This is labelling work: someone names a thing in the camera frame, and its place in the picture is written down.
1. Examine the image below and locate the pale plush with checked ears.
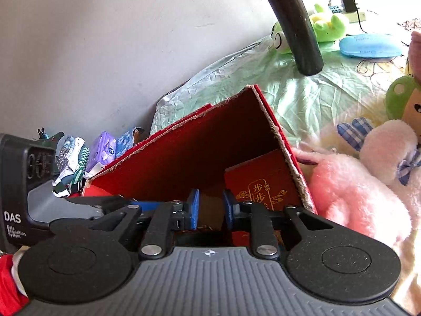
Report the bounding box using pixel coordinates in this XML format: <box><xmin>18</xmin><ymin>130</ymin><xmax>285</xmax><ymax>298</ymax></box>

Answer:
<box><xmin>337</xmin><ymin>117</ymin><xmax>421</xmax><ymax>206</ymax></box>

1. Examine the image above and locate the pink plush toy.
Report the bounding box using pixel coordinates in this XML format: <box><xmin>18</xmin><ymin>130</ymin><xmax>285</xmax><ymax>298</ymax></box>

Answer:
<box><xmin>291</xmin><ymin>146</ymin><xmax>412</xmax><ymax>249</ymax></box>

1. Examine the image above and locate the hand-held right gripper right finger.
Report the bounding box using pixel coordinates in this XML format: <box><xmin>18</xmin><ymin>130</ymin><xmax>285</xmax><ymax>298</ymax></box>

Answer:
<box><xmin>223</xmin><ymin>189</ymin><xmax>334</xmax><ymax>259</ymax></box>

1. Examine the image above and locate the doll with green hat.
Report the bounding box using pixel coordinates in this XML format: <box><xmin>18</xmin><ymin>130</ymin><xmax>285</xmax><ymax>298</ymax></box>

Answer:
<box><xmin>385</xmin><ymin>75</ymin><xmax>421</xmax><ymax>140</ymax></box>

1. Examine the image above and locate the white power strip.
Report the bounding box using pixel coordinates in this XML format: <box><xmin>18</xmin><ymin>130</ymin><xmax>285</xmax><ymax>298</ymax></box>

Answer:
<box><xmin>329</xmin><ymin>4</ymin><xmax>368</xmax><ymax>24</ymax></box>

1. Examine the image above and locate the black thermos bottle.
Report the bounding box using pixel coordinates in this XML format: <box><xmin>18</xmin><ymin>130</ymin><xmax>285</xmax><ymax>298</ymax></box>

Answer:
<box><xmin>257</xmin><ymin>0</ymin><xmax>324</xmax><ymax>76</ymax></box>

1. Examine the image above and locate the green frog plush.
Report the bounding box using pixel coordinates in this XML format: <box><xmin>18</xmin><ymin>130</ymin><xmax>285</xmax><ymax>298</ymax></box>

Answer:
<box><xmin>268</xmin><ymin>3</ymin><xmax>350</xmax><ymax>55</ymax></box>

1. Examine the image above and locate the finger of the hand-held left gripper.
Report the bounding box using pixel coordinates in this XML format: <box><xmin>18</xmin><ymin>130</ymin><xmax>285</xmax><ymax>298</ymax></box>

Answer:
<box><xmin>66</xmin><ymin>195</ymin><xmax>158</xmax><ymax>218</ymax></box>

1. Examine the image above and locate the green striped clothes pile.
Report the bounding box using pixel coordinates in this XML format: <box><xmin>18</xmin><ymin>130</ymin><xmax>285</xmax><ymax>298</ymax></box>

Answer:
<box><xmin>52</xmin><ymin>136</ymin><xmax>90</xmax><ymax>199</ymax></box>

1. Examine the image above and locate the light green bed sheet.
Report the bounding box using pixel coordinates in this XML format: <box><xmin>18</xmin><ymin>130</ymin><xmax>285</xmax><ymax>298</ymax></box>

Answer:
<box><xmin>149</xmin><ymin>32</ymin><xmax>412</xmax><ymax>150</ymax></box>

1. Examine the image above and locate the blue oval pouch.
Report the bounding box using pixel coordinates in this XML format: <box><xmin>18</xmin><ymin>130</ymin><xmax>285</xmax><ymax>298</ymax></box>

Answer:
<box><xmin>339</xmin><ymin>33</ymin><xmax>404</xmax><ymax>58</ymax></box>

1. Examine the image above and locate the blue patterned towel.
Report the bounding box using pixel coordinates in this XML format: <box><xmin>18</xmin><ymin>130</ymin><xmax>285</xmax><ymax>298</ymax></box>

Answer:
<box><xmin>115</xmin><ymin>127</ymin><xmax>145</xmax><ymax>159</ymax></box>

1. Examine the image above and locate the red gold-printed envelope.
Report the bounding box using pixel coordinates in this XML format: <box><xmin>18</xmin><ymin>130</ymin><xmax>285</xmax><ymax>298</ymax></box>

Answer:
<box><xmin>224</xmin><ymin>149</ymin><xmax>304</xmax><ymax>247</ymax></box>

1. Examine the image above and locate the red cardboard box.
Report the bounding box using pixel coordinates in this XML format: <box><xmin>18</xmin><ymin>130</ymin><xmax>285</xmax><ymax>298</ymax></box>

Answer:
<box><xmin>82</xmin><ymin>85</ymin><xmax>318</xmax><ymax>231</ymax></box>

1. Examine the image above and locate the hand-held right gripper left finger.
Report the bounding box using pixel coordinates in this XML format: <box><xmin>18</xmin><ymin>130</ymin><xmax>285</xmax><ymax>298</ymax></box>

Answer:
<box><xmin>89</xmin><ymin>189</ymin><xmax>200</xmax><ymax>260</ymax></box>

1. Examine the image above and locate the dark green sweater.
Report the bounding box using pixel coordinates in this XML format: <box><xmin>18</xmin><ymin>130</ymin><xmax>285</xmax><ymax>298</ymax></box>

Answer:
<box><xmin>36</xmin><ymin>132</ymin><xmax>65</xmax><ymax>146</ymax></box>

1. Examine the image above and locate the purple tissue pack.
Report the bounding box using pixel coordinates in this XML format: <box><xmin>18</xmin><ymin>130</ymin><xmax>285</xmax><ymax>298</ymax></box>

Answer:
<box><xmin>86</xmin><ymin>131</ymin><xmax>118</xmax><ymax>174</ymax></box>

